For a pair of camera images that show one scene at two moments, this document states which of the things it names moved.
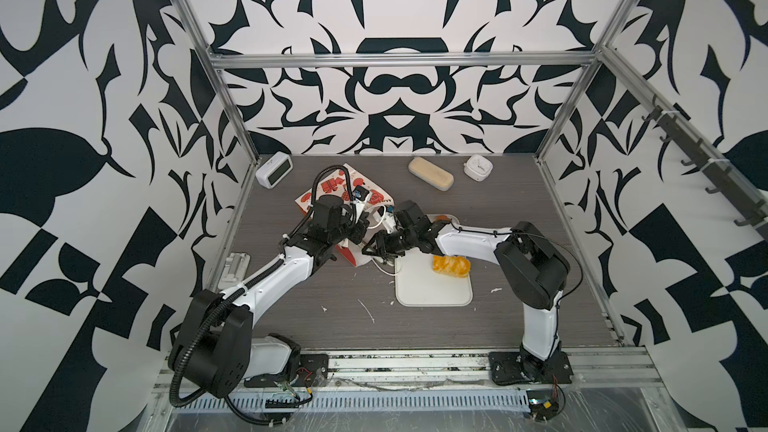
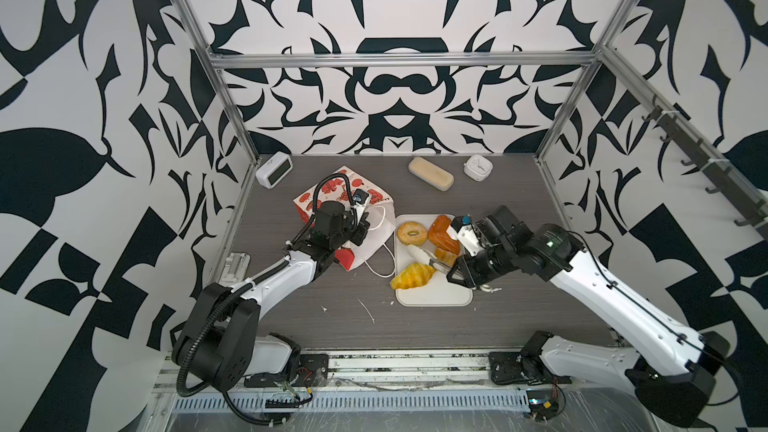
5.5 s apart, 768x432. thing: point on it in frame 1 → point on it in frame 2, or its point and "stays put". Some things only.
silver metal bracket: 234,270 stays put
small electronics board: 542,404 stays put
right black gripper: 383,245 → 467,270
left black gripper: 358,226 stays put
